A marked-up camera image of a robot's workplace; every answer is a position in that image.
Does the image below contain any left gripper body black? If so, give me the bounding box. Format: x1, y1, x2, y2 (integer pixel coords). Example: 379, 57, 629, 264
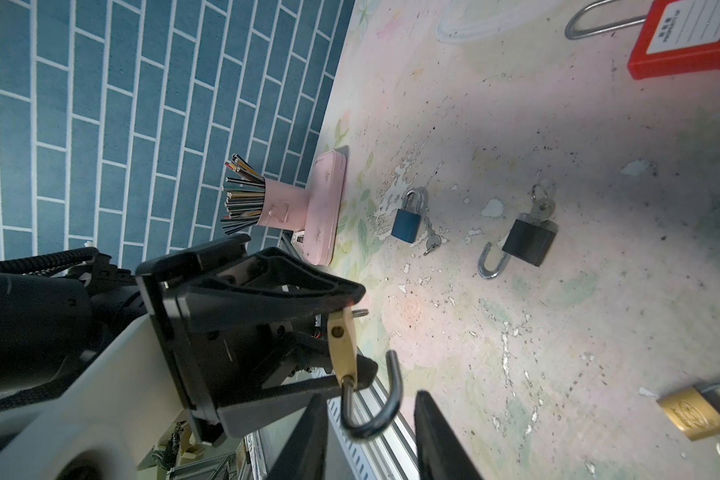
136, 235, 312, 444

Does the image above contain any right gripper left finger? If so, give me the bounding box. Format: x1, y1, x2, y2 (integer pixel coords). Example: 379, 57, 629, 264
266, 395, 328, 480

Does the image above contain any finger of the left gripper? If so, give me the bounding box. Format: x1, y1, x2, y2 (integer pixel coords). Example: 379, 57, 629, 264
212, 347, 380, 440
162, 247, 366, 334

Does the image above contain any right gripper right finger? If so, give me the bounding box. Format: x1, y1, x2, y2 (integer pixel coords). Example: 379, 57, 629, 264
414, 390, 482, 480

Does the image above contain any large brass padlock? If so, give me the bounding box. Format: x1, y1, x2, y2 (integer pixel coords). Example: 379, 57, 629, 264
327, 307, 404, 441

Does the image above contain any blue padlock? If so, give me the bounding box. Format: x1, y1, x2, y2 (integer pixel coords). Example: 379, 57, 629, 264
391, 187, 427, 244

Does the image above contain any silver key of blue padlock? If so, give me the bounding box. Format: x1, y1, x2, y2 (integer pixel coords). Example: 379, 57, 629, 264
424, 216, 442, 256

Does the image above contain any small brass padlock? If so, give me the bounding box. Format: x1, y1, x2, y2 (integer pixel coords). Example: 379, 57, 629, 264
657, 379, 720, 456

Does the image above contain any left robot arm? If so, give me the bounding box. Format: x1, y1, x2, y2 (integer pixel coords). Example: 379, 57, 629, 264
0, 234, 378, 479

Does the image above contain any black padlock with key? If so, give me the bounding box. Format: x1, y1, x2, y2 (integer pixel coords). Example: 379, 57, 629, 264
477, 183, 559, 280

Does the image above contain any red padlock with key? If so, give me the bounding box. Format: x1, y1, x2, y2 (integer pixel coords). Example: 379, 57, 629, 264
565, 0, 720, 80

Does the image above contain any pink pencil cup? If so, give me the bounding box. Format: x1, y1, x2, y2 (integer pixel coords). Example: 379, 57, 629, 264
220, 154, 309, 235

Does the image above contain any pink pencil case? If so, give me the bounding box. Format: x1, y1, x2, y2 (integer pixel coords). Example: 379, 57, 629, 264
303, 150, 347, 266

